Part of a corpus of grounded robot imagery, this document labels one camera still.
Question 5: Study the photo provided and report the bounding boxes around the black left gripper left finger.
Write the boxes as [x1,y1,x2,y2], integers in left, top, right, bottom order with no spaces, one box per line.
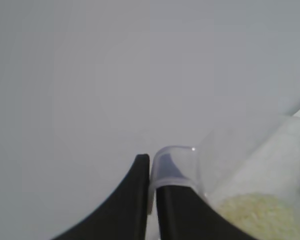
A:
[49,153,151,240]

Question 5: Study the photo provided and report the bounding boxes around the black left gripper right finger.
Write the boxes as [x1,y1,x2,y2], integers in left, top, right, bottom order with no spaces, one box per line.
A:
[154,152,257,240]

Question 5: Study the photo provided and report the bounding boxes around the white rice grains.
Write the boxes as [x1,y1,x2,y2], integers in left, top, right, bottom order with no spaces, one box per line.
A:
[213,192,300,240]

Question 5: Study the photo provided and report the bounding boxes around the clear plastic measuring cup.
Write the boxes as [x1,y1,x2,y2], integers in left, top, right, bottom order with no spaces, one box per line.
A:
[148,91,300,240]

